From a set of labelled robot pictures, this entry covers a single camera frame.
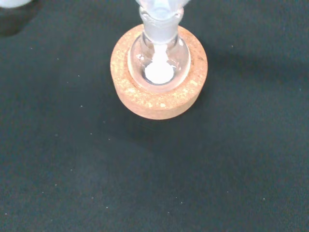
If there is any brown cork ring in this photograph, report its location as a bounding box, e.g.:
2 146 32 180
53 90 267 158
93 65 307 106
110 23 209 121

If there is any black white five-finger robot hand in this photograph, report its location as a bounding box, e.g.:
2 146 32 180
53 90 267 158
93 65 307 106
0 0 33 9

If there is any black bench cloth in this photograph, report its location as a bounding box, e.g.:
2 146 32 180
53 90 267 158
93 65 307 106
0 0 309 232

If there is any glass round-bottom flask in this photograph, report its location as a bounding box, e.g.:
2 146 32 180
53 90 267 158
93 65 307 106
127 6 192 94

